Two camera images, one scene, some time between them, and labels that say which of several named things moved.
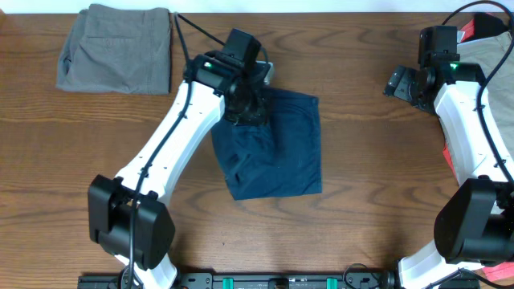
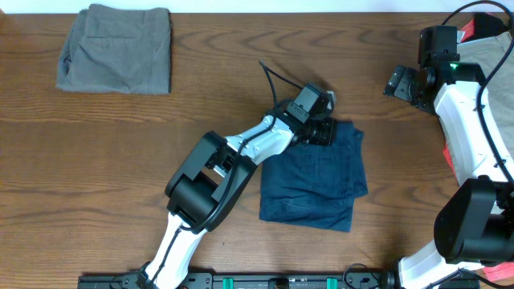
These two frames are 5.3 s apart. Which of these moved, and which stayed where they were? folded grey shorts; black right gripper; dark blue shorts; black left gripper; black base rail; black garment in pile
Moved: black left gripper; dark blue shorts
Stayed: black right gripper; black garment in pile; folded grey shorts; black base rail
